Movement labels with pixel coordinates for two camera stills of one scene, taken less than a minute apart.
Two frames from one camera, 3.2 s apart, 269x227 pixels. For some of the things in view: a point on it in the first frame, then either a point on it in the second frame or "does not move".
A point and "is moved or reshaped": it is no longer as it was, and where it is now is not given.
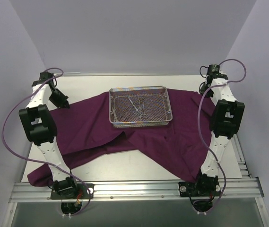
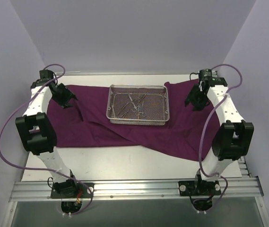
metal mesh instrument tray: x=139 y=106 does not move
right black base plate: x=199 y=188 does not move
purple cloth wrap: x=180 y=147 is moved or reshaped
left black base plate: x=82 y=192 does not move
